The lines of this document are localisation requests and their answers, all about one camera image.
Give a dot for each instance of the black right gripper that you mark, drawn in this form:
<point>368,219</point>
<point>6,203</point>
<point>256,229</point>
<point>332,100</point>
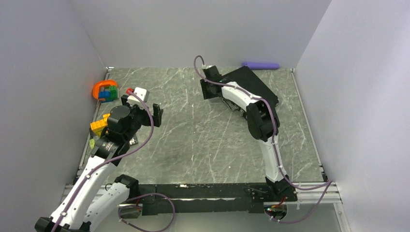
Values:
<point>206,94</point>

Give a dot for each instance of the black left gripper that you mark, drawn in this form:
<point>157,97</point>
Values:
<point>157,112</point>

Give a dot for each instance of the black poker chip case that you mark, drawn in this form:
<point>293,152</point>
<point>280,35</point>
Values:
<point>246,79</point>

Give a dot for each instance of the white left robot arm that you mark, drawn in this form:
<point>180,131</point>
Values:
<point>80,211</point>

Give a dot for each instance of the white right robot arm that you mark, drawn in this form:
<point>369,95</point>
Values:
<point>244,91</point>

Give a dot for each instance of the perforated metal plate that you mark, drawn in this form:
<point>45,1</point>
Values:
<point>134,140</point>

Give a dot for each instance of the purple object behind case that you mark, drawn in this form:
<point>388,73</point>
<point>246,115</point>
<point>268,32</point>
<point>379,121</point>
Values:
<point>261,66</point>

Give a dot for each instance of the green toy block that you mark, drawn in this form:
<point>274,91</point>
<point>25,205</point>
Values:
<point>113,90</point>

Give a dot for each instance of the blue toy block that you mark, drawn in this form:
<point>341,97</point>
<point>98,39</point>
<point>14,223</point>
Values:
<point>104,95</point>

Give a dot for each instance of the yellow toy block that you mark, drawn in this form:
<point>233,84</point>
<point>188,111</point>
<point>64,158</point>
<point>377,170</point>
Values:
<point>98,126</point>

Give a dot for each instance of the orange plastic bowl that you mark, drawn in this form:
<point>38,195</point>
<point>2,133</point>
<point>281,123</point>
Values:
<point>103,86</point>

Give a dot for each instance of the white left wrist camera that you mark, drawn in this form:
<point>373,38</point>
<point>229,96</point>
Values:
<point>137,96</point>

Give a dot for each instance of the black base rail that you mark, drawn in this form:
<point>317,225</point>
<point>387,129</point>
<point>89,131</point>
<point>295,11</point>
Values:
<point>157,199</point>

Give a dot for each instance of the aluminium frame rail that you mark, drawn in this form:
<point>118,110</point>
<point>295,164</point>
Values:
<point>320,192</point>

